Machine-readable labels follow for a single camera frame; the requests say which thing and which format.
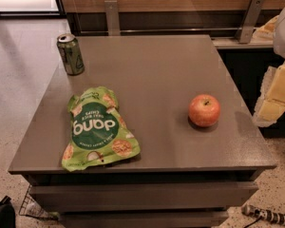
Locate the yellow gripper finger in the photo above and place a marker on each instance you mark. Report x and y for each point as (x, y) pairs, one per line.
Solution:
(266, 31)
(270, 105)

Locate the red apple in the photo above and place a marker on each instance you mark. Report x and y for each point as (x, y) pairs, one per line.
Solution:
(204, 110)

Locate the green soda can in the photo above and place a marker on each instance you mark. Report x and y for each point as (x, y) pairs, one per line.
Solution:
(70, 53)

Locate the grey drawer cabinet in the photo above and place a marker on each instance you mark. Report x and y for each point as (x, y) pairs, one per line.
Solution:
(185, 175)

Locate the green dang chips bag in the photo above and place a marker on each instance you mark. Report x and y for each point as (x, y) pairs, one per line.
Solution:
(99, 134)

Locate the black bag on floor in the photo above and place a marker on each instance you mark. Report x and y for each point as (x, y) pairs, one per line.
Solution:
(7, 213)

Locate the right metal wall bracket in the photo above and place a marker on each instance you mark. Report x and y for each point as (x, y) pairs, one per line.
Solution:
(245, 31)

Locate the metal wall bracket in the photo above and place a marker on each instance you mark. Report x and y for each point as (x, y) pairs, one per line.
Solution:
(112, 17)
(245, 31)

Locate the horizontal metal rail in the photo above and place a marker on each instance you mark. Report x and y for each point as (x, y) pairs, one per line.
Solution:
(212, 32)

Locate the black white striped handle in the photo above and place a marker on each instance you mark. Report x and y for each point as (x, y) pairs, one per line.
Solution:
(263, 214)

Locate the left metal wall bracket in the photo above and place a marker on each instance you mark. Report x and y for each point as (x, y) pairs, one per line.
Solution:
(112, 17)

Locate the wire basket on floor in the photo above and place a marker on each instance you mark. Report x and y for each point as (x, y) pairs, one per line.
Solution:
(31, 209)

